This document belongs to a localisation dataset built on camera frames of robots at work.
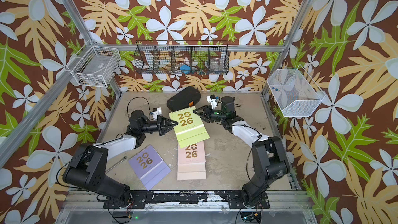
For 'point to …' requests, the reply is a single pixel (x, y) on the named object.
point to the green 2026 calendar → (190, 129)
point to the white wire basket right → (296, 93)
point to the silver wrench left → (125, 158)
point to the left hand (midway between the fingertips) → (177, 123)
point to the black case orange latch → (186, 97)
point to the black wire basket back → (185, 57)
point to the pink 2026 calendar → (191, 162)
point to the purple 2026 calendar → (150, 167)
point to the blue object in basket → (185, 69)
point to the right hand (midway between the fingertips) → (195, 113)
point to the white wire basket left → (94, 66)
